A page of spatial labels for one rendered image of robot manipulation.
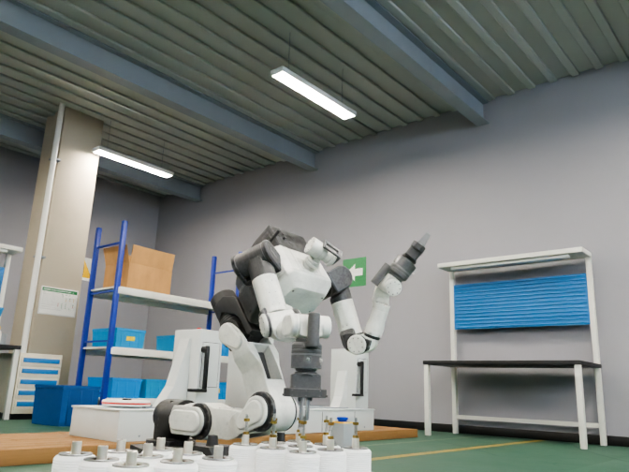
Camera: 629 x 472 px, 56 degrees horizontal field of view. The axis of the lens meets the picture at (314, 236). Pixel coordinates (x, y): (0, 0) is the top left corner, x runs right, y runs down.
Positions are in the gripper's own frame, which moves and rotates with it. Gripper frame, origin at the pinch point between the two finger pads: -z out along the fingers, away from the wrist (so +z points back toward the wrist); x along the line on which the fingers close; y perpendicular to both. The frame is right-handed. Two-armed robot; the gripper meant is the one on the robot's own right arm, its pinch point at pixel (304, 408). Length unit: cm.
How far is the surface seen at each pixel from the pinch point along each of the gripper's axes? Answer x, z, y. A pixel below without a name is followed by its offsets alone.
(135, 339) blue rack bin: 139, 51, -518
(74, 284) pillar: 242, 125, -622
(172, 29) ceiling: 113, 358, -380
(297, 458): 1.8, -12.6, 4.3
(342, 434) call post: -17.2, -9.0, -37.0
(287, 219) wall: -38, 259, -711
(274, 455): 7.3, -13.0, -4.1
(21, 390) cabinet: 249, -9, -508
